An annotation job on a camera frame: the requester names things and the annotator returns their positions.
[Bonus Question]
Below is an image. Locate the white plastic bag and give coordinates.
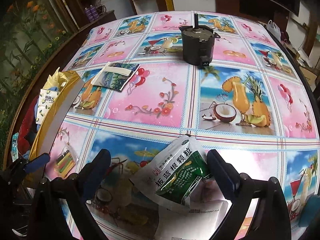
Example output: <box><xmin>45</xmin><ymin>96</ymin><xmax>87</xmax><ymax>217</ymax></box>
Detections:
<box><xmin>266</xmin><ymin>20</ymin><xmax>281</xmax><ymax>41</ymax></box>

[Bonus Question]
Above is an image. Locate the bag of coloured sticks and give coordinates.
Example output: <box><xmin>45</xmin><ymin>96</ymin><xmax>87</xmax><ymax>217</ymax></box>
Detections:
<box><xmin>54</xmin><ymin>144</ymin><xmax>79</xmax><ymax>178</ymax></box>

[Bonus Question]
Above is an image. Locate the red foil packet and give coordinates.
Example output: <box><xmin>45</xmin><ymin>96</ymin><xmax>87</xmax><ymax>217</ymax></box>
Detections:
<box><xmin>17</xmin><ymin>96</ymin><xmax>39</xmax><ymax>155</ymax></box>

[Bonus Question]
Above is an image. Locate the colourful patterned tablecloth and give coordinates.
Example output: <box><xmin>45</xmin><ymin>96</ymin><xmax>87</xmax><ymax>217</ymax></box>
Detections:
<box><xmin>46</xmin><ymin>11</ymin><xmax>319</xmax><ymax>239</ymax></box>

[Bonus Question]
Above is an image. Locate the white flat packet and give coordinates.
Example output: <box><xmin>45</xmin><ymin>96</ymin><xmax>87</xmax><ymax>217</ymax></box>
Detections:
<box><xmin>154</xmin><ymin>200</ymin><xmax>228</xmax><ymax>239</ymax></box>

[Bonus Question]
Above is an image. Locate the purple bottles pair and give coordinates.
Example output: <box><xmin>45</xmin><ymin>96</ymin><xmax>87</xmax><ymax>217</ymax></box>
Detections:
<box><xmin>85</xmin><ymin>5</ymin><xmax>99</xmax><ymax>22</ymax></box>

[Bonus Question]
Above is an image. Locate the yellow gold tray box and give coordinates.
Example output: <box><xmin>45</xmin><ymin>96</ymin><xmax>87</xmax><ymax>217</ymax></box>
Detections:
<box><xmin>29</xmin><ymin>70</ymin><xmax>84</xmax><ymax>160</ymax></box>

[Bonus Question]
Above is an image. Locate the white lemon print packet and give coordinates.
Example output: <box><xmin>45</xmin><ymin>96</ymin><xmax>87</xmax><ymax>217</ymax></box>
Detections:
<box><xmin>35</xmin><ymin>87</ymin><xmax>59</xmax><ymax>125</ymax></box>

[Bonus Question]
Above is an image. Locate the yellow towel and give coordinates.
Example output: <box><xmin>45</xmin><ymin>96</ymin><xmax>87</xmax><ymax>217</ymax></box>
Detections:
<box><xmin>43</xmin><ymin>67</ymin><xmax>69</xmax><ymax>90</ymax></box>

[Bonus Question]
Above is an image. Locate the teal cartoon tissue pack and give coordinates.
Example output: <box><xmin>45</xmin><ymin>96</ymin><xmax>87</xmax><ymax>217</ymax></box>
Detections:
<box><xmin>11</xmin><ymin>132</ymin><xmax>19</xmax><ymax>162</ymax></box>

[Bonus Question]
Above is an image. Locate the green white granule sachet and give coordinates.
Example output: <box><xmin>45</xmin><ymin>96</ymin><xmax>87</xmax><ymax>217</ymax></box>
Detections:
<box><xmin>130</xmin><ymin>135</ymin><xmax>212</xmax><ymax>214</ymax></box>

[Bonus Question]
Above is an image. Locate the landscape print sachet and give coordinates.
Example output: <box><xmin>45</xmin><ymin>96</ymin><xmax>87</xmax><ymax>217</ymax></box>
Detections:
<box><xmin>91</xmin><ymin>62</ymin><xmax>140</xmax><ymax>92</ymax></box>

